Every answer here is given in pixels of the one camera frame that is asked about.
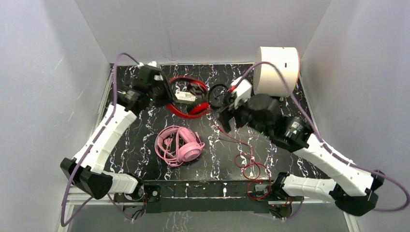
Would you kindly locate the small white cardboard box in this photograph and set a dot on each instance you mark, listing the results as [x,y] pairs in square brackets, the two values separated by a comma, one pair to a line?
[185,97]

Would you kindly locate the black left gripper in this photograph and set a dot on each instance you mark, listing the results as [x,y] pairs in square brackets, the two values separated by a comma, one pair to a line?
[165,91]

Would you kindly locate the pink over-ear headphones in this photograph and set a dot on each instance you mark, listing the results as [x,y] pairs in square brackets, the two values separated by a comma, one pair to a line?
[176,145]

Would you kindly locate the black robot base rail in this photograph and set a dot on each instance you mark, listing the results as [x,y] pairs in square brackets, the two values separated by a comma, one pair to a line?
[214,196]

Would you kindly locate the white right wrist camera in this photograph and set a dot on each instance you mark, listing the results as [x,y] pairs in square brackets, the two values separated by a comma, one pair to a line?
[240,94]

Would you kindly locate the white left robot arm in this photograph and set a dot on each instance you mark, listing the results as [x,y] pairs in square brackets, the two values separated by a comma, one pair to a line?
[86,169]

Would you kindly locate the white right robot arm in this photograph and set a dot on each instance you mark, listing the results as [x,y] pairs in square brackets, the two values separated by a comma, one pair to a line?
[352,190]

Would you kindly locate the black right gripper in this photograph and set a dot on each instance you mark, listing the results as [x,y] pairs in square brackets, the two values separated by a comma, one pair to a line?
[227,112]

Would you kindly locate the black on-ear headphones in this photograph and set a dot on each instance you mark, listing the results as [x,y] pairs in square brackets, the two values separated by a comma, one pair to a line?
[216,95]

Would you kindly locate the white cylindrical container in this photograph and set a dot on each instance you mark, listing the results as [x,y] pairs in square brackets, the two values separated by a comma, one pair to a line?
[265,78]

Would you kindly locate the red and black headphones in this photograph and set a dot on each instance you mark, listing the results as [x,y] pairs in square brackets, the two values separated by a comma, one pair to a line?
[196,109]

